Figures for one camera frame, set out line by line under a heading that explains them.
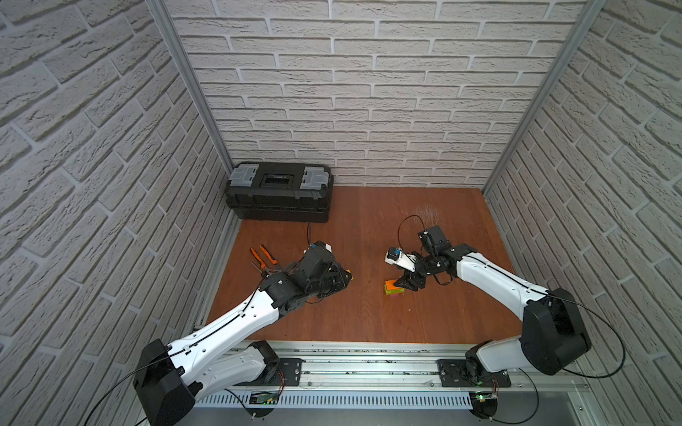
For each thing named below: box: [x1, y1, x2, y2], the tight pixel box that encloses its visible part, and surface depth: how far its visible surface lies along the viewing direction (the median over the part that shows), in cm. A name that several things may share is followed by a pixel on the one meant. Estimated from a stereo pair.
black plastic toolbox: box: [225, 161, 334, 222], surface depth 101 cm
